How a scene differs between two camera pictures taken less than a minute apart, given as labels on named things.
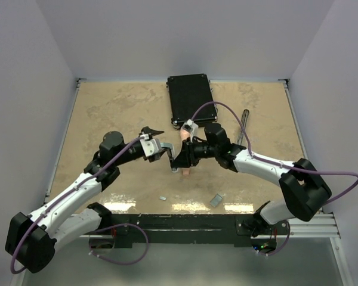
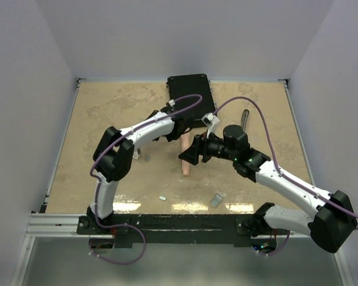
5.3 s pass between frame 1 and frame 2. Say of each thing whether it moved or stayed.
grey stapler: stayed
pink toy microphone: stayed
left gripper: moved
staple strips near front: stayed
